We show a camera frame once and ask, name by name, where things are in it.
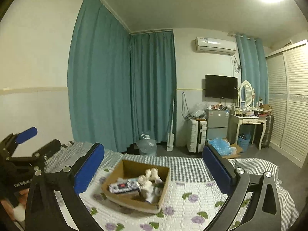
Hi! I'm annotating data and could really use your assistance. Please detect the black wall television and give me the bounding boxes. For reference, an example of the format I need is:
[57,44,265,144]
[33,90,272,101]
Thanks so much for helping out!
[205,74,238,99]

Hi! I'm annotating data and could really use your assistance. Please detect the white oval vanity mirror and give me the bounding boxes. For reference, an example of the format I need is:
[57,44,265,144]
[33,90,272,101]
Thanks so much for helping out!
[239,80,255,107]

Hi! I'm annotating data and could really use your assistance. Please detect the teal corner curtain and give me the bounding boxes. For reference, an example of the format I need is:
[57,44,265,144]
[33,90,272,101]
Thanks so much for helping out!
[130,30,177,142]

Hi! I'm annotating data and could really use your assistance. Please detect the person's left hand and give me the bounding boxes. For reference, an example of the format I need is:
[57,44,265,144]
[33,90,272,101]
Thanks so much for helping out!
[1,188,29,222]

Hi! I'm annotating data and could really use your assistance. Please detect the floor cardboard box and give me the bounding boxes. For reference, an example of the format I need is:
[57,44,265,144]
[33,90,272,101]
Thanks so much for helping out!
[220,139,242,159]

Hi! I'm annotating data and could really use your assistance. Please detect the white soft items in box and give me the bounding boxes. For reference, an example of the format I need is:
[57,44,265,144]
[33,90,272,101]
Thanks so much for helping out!
[137,168,164,204]

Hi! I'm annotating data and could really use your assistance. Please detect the floral quilted white blanket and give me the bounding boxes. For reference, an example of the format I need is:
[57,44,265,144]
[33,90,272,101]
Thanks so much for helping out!
[79,167,227,230]

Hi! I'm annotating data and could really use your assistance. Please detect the white louvered wardrobe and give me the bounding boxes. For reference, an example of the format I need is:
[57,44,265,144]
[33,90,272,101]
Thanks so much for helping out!
[266,40,307,168]

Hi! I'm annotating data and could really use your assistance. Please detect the silver mini fridge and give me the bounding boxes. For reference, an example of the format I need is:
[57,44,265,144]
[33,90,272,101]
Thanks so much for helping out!
[206,109,229,140]

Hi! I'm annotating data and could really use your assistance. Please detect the large teal curtain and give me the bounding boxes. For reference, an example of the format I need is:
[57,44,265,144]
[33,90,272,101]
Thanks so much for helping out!
[67,0,134,152]

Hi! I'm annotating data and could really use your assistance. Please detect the white dressing table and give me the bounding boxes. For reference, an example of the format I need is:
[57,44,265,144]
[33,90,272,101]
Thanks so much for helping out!
[227,114,267,150]

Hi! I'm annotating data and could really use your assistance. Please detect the dark suitcase by wardrobe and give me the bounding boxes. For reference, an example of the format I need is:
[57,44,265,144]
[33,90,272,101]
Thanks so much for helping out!
[261,115,275,148]

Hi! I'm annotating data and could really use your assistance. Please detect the patterned black white box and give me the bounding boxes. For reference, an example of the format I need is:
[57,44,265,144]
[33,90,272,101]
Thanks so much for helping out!
[109,178,141,194]

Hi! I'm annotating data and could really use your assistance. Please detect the blue laundry basket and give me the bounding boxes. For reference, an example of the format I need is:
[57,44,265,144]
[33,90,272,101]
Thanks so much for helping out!
[237,133,251,152]

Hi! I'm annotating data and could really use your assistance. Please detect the clear water jug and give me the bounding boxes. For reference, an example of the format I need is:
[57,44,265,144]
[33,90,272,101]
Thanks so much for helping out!
[136,133,157,157]

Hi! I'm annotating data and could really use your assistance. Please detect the white flat mop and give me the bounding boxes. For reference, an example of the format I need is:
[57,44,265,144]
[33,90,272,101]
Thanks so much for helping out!
[167,99,175,152]

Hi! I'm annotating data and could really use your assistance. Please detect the white wall air conditioner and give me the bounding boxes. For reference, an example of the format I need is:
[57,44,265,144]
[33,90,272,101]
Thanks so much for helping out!
[195,37,236,55]

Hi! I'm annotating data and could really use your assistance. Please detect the blue plastic bags pile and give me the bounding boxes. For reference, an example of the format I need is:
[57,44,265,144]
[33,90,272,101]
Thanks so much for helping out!
[208,138,236,157]

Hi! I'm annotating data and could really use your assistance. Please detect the brown cardboard box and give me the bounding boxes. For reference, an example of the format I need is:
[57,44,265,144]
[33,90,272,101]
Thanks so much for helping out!
[102,160,171,214]

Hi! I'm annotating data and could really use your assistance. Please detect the grey checked bed sheet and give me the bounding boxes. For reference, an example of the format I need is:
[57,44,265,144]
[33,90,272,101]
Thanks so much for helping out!
[43,140,300,231]

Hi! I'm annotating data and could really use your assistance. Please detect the clear plastic bag pile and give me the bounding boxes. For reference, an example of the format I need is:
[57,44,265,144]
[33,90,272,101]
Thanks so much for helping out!
[190,102,207,118]

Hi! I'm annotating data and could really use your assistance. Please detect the white hard suitcase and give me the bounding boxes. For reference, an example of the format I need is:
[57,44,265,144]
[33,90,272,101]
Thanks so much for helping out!
[186,118,207,153]

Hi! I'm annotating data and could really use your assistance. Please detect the teal window curtain right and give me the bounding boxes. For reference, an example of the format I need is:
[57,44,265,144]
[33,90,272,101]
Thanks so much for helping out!
[235,34,269,107]

